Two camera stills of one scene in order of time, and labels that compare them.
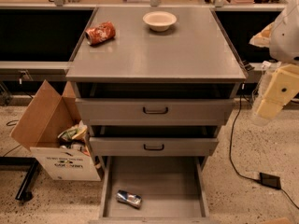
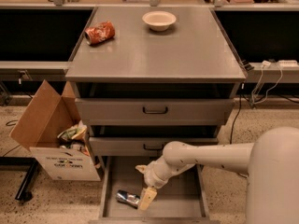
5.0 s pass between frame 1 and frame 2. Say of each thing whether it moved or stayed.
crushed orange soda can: stayed
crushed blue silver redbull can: stayed
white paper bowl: stayed
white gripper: moved
